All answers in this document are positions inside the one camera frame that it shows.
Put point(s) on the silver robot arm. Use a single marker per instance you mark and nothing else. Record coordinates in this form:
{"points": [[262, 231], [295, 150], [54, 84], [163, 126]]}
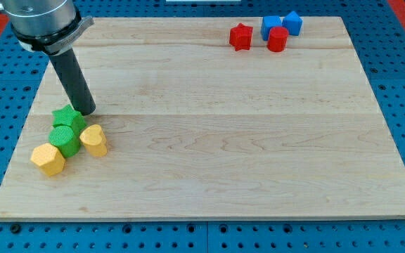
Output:
{"points": [[47, 26]]}

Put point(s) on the green circle block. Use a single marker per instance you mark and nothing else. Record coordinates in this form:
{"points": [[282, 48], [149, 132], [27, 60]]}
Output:
{"points": [[64, 138]]}

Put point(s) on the yellow hexagon block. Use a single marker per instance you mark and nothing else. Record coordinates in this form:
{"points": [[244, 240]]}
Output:
{"points": [[48, 159]]}

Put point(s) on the light wooden board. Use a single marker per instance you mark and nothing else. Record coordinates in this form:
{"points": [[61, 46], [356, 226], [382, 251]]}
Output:
{"points": [[197, 131]]}

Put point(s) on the red star block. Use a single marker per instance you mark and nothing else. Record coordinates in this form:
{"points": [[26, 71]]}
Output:
{"points": [[240, 37]]}

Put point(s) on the yellow heart block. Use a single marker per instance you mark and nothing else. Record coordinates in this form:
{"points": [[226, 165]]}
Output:
{"points": [[94, 140]]}

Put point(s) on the red cylinder block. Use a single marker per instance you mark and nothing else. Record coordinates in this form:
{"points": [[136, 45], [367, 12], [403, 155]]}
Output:
{"points": [[277, 39]]}

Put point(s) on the blue cube block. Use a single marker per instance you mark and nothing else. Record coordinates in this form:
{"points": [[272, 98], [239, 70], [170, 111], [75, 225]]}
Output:
{"points": [[268, 22]]}

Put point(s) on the green star block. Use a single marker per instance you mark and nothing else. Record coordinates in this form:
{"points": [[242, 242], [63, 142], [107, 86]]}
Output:
{"points": [[69, 117]]}

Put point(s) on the blue pentagon block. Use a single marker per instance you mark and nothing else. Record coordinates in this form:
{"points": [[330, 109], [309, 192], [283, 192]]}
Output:
{"points": [[293, 23]]}

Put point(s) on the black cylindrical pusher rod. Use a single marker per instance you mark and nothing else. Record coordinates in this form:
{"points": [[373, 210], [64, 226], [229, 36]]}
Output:
{"points": [[72, 79]]}

